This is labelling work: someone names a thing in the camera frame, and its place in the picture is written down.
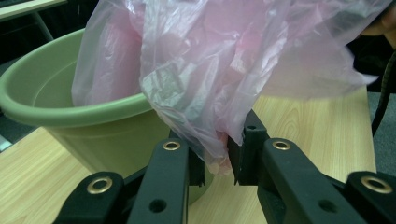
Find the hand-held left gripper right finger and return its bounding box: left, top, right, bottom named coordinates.
left=226, top=108, right=368, bottom=224

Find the green plastic bin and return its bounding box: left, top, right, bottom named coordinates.
left=0, top=27, right=217, bottom=207

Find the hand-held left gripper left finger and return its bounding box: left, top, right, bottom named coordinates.
left=126, top=130, right=207, bottom=224

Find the pink plastic bag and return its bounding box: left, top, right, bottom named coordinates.
left=70, top=0, right=394, bottom=175

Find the white metal stand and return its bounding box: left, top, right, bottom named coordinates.
left=0, top=0, right=68, bottom=43

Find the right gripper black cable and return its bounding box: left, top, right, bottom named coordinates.
left=371, top=50, right=396, bottom=138

